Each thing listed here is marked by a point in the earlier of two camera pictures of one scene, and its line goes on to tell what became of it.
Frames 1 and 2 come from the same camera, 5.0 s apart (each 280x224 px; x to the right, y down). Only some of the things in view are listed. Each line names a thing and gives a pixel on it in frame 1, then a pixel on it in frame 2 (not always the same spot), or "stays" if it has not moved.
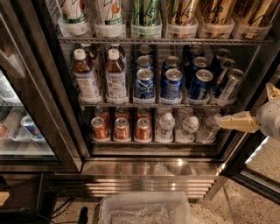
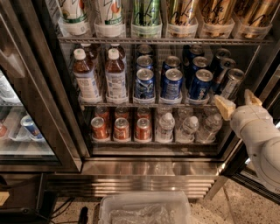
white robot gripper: x=271 y=117 → x=246 y=120
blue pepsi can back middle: x=171 y=62 stays
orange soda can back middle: x=121 y=112 stays
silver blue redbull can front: x=230 y=87 stays
